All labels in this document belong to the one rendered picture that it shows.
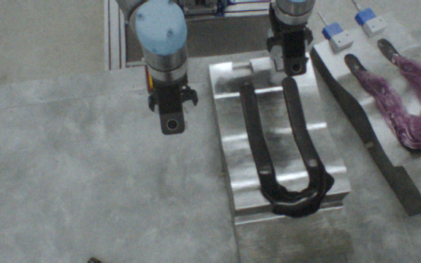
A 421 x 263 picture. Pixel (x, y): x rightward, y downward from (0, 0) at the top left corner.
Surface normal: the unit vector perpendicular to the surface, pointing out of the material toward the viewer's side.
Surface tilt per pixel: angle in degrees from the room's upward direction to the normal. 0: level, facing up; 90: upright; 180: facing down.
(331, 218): 0
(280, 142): 23
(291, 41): 42
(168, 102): 30
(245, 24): 0
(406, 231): 0
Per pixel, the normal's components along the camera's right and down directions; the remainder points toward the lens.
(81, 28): 0.03, -0.32
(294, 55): 0.03, 0.39
